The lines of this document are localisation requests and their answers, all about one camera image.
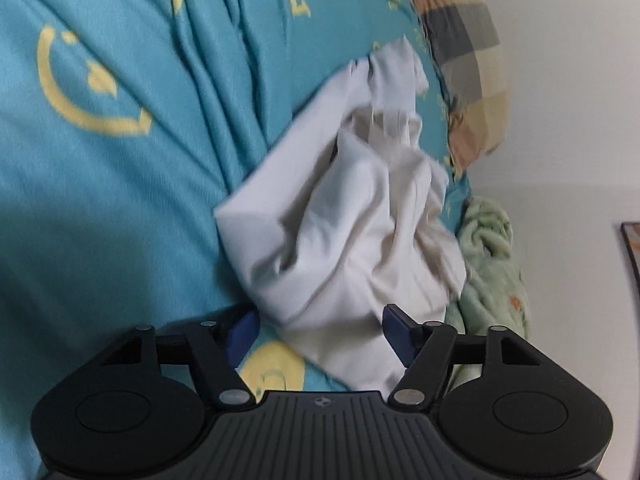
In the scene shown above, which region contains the framed picture edge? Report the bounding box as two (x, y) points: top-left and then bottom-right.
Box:
(620, 221), (640, 289)

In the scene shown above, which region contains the green fleece blanket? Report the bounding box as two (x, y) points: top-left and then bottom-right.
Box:
(444, 195), (533, 391)

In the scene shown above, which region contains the checkered pillow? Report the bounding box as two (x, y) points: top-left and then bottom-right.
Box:
(410, 0), (510, 179)

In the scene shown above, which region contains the white t-shirt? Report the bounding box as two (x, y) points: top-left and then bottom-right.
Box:
(214, 38), (466, 393)

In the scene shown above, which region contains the teal patterned bed sheet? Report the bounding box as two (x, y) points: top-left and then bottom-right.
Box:
(1, 0), (449, 479)

